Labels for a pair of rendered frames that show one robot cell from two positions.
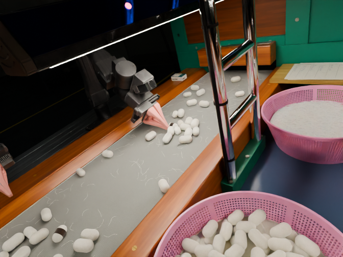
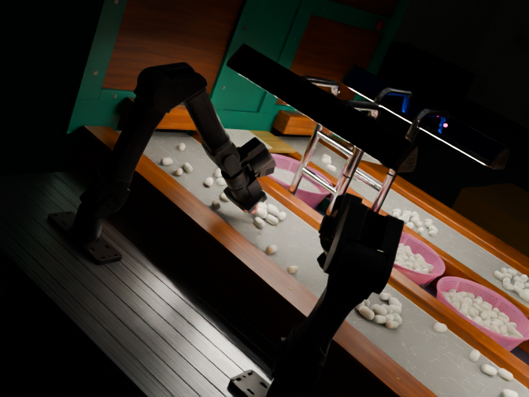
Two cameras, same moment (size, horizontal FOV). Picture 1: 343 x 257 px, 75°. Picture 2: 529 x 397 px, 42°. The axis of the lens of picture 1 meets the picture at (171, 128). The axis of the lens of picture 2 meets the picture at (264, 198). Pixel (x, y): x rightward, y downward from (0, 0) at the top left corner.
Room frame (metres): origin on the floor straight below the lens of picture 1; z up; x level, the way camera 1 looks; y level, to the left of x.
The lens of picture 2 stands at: (0.86, 1.67, 1.45)
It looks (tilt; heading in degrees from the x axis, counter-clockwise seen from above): 21 degrees down; 260
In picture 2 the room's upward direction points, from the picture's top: 23 degrees clockwise
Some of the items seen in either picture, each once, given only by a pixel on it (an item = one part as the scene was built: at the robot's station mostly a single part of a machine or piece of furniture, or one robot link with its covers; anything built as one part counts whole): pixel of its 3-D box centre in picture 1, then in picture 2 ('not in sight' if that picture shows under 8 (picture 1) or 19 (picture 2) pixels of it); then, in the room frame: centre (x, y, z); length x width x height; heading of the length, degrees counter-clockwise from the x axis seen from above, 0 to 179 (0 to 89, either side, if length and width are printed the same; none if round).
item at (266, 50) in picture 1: (234, 54); (168, 114); (0.88, -0.32, 0.83); 0.30 x 0.06 x 0.07; 44
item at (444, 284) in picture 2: not in sight; (476, 320); (-0.05, 0.16, 0.72); 0.27 x 0.27 x 0.10
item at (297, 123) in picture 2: not in sight; (306, 123); (0.40, -0.79, 0.83); 0.30 x 0.06 x 0.07; 44
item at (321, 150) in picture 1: (318, 123); (289, 185); (0.45, -0.36, 0.72); 0.27 x 0.27 x 0.10
